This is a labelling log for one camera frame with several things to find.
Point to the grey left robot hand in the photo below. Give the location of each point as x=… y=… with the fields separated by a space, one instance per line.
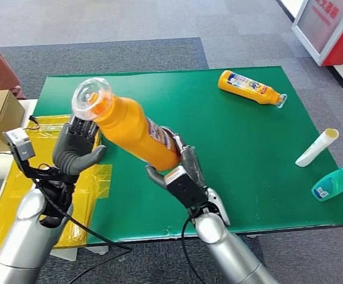
x=71 y=153

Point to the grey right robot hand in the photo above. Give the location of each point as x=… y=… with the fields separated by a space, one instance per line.
x=193 y=164

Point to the large orange bottle clear cap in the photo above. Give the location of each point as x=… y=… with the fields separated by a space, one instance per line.
x=127 y=125

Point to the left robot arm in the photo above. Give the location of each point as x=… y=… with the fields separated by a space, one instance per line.
x=26 y=235

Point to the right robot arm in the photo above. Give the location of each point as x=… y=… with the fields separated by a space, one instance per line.
x=227 y=251

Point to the orange bottle with blue label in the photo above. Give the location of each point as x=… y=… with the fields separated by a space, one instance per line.
x=248 y=87

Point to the teal plastic bottle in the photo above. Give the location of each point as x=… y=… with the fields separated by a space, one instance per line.
x=334 y=183

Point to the translucent yellow film piece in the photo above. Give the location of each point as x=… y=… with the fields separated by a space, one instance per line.
x=103 y=182

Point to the green table mat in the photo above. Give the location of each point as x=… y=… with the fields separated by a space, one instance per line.
x=233 y=164

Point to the yellow plastic bag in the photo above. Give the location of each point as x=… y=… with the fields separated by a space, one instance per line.
x=11 y=204

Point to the brown cardboard box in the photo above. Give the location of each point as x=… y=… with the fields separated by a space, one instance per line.
x=0 y=117

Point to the white tube yellow cap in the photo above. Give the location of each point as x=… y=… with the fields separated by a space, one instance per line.
x=316 y=148

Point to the white framed red display stand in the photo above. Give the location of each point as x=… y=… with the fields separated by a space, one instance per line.
x=325 y=23

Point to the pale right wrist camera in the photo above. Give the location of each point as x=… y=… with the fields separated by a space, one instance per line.
x=186 y=190

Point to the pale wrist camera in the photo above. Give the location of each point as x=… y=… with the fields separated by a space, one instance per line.
x=19 y=147
x=186 y=190

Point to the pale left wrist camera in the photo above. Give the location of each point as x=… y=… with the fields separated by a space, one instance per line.
x=19 y=147

